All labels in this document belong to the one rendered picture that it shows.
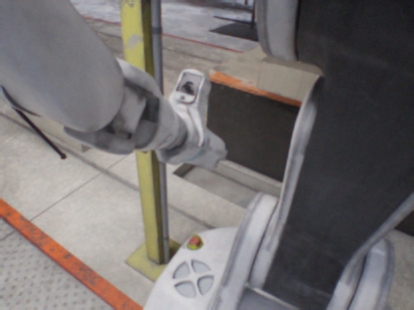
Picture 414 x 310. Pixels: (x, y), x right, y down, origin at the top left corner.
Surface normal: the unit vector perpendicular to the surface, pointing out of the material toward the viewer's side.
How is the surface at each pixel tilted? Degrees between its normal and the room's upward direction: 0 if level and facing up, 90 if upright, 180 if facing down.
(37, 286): 0
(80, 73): 81
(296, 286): 71
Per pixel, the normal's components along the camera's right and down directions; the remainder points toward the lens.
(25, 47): 0.39, 0.49
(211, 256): 0.06, -0.80
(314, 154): -0.47, 0.75
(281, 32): -0.36, 0.91
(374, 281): -0.18, -0.43
